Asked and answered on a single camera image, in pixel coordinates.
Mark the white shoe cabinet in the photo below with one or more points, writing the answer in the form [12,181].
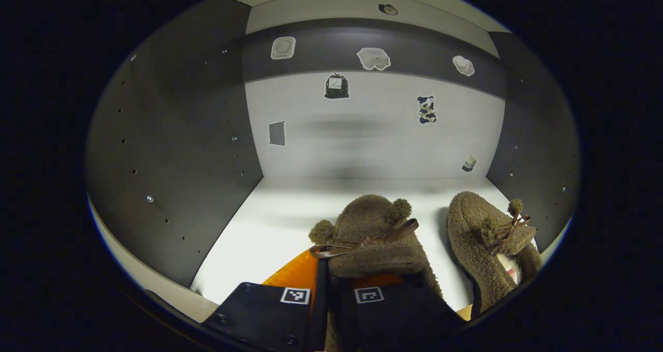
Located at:
[171,134]

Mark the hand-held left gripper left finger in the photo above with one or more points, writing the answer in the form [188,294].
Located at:
[259,316]

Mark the brown fuzzy shoe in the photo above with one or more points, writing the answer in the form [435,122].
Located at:
[368,222]
[471,238]

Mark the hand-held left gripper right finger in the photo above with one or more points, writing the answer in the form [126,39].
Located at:
[393,321]

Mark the white cabinet shelf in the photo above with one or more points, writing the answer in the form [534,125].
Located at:
[269,228]

